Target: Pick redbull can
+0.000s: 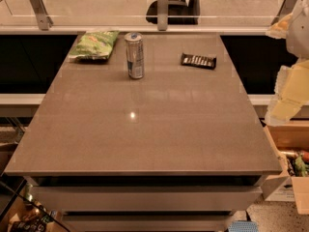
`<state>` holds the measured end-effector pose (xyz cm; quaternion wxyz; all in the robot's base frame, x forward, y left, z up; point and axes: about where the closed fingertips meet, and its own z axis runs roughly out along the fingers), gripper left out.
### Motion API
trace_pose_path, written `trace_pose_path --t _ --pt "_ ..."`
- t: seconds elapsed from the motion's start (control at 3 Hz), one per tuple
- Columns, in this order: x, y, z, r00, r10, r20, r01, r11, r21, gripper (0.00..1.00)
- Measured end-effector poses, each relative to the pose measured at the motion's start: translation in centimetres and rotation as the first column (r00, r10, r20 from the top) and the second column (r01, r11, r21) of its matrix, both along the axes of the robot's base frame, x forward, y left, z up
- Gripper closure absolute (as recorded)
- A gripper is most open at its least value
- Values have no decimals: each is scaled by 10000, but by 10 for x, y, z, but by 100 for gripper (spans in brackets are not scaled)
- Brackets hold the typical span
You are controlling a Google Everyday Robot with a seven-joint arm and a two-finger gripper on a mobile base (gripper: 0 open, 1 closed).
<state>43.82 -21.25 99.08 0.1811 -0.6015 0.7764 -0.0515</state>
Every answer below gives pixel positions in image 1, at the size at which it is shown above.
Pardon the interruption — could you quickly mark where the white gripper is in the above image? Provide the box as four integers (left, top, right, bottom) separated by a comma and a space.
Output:
265, 0, 309, 126

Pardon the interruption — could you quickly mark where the silver blue redbull can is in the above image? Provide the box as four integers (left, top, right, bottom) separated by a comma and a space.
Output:
125, 32, 144, 79

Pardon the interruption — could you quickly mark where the cardboard box with items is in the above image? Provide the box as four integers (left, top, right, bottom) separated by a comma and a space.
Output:
262, 121, 309, 215

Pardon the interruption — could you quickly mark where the dark chocolate bar wrapper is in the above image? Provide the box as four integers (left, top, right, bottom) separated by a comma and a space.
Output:
181, 53, 216, 70

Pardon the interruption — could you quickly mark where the black office chair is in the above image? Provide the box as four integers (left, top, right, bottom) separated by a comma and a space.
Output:
145, 0, 205, 26

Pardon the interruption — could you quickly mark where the blue perforated object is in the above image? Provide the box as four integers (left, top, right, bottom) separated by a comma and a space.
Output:
228, 220, 259, 232

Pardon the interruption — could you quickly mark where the green chips bag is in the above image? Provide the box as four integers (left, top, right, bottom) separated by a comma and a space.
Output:
69, 31, 119, 61

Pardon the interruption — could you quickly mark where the upper grey drawer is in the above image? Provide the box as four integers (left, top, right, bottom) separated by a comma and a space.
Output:
32, 186, 262, 212

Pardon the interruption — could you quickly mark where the grey drawer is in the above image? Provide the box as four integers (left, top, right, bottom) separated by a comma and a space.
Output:
32, 186, 262, 212
62, 215, 234, 232

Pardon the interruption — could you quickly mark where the lower grey drawer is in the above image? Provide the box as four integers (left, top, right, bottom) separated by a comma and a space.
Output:
62, 215, 234, 232

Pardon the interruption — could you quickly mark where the box of snacks lower left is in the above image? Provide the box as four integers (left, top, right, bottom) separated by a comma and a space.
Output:
7, 201, 67, 232

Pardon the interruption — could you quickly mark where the right metal railing bracket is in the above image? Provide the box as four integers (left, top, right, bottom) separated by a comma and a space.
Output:
271, 0, 301, 24

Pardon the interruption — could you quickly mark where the metal railing bracket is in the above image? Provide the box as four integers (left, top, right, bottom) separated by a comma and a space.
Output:
157, 0, 168, 31
29, 0, 53, 31
271, 0, 301, 24

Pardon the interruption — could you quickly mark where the middle metal railing bracket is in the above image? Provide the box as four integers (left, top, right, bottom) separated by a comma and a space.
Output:
157, 0, 168, 31

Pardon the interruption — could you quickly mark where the left metal railing bracket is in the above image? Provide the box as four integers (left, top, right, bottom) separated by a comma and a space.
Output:
29, 0, 53, 31

